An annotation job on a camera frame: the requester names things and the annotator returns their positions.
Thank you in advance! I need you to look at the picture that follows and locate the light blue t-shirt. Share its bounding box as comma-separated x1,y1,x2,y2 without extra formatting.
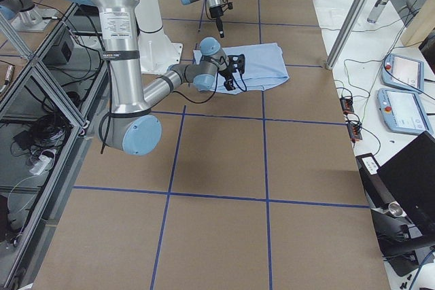
193,37,289,94

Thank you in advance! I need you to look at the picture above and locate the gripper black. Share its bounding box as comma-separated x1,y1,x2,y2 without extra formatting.
209,6,224,38
219,67,236,90

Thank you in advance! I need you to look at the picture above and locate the teach pendant blue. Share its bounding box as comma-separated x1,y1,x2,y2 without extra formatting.
382,54,424,93
377,88,434,135

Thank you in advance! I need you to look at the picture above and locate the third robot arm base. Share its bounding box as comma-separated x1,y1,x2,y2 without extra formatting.
1,0,49,33

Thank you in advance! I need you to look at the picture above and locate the white camera pillar with base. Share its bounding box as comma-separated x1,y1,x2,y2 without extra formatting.
135,0,183,74

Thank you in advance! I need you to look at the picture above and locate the far teach pendant blue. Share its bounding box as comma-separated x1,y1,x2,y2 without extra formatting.
382,54,424,93

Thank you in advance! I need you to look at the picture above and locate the near teach pendant blue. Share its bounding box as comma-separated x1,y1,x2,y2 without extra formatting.
377,88,434,135

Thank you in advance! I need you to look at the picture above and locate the black laptop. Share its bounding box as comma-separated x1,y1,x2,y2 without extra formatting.
356,132,434,276

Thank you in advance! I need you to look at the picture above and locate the aluminium frame post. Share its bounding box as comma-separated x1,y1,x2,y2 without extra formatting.
325,0,367,70

